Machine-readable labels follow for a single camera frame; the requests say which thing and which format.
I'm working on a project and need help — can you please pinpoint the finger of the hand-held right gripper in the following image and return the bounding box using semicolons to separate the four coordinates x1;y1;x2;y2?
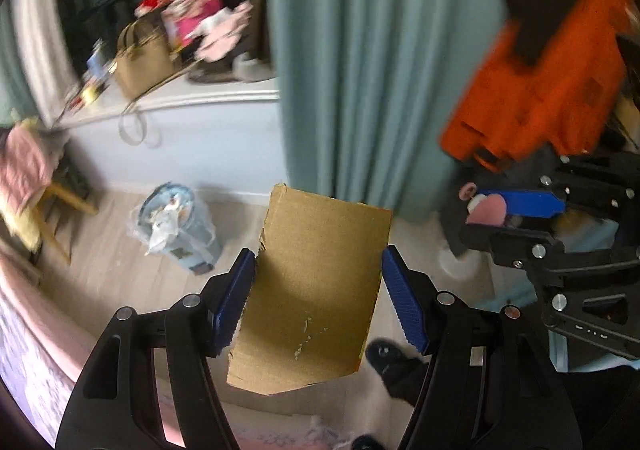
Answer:
474;175;621;221
460;226;626;271

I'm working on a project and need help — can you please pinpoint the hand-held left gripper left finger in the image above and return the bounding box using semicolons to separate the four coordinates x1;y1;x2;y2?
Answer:
55;248;258;450

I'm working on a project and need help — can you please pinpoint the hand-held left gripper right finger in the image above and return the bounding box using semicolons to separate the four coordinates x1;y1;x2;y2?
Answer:
380;244;584;450

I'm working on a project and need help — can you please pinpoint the pink round item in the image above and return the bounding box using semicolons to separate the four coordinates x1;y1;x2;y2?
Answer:
464;193;509;227

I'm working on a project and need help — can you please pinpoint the light blue trash can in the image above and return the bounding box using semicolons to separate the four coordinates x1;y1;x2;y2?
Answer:
127;183;222;277

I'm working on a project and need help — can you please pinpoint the brown cardboard piece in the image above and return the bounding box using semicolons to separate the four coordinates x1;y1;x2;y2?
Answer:
225;183;394;397

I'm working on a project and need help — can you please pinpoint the orange jacket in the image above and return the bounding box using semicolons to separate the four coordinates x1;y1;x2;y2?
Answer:
438;0;632;174

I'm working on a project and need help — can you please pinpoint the wooden chair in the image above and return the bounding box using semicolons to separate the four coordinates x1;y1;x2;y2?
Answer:
34;179;99;264

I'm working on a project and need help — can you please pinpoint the yellow cloth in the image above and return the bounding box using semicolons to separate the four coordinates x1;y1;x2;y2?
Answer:
12;209;47;251

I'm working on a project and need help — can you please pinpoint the grey shoe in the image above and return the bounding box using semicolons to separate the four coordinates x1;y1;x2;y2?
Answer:
235;54;277;81

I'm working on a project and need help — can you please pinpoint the tan handbag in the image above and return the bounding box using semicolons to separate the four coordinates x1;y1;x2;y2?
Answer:
112;18;189;147

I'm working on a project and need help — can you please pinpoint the pile of pink clothes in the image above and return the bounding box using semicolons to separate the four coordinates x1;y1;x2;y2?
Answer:
134;0;254;64

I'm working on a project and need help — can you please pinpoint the blue bottle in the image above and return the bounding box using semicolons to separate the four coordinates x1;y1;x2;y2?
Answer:
86;40;108;81

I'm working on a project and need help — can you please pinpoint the narrow teal curtain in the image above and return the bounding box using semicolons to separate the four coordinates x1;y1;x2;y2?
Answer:
0;14;32;123

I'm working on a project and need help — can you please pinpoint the white sheer curtain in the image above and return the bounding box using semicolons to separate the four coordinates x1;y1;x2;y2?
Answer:
9;0;81;125

